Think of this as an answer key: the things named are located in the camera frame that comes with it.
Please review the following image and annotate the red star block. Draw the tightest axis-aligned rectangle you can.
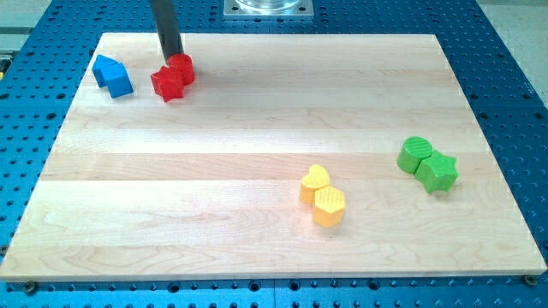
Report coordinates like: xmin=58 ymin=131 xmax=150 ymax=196
xmin=151 ymin=66 xmax=184 ymax=103

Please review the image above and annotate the red circle block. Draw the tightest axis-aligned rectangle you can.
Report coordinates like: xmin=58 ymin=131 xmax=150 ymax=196
xmin=168 ymin=53 xmax=195 ymax=86

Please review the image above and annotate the green circle block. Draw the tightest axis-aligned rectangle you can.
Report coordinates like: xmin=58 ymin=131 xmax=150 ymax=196
xmin=396 ymin=136 xmax=433 ymax=174

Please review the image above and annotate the green star block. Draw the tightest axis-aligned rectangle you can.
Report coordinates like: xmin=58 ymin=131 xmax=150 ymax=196
xmin=414 ymin=150 xmax=459 ymax=193

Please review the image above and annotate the yellow heart block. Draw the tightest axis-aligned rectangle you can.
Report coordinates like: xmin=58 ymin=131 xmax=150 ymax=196
xmin=300 ymin=164 xmax=331 ymax=204

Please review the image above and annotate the light wooden board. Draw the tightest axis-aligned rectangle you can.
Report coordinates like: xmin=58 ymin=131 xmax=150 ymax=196
xmin=1 ymin=33 xmax=546 ymax=281

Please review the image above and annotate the yellow hexagon block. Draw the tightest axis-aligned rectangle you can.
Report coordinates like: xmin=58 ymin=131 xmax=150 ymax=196
xmin=313 ymin=186 xmax=346 ymax=228

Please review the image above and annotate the blue pentagon block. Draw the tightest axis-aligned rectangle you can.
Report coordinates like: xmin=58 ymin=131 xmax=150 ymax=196
xmin=102 ymin=63 xmax=134 ymax=98

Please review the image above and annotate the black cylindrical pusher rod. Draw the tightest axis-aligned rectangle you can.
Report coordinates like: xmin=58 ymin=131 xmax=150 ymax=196
xmin=149 ymin=0 xmax=184 ymax=62

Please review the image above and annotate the blue cube block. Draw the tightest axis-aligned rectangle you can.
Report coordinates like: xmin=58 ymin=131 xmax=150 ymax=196
xmin=92 ymin=55 xmax=117 ymax=88

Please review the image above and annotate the blue perforated table plate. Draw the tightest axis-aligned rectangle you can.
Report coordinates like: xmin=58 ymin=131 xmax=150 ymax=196
xmin=1 ymin=1 xmax=547 ymax=307

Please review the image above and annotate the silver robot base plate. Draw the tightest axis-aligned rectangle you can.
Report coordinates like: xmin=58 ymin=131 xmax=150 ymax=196
xmin=223 ymin=0 xmax=314 ymax=18

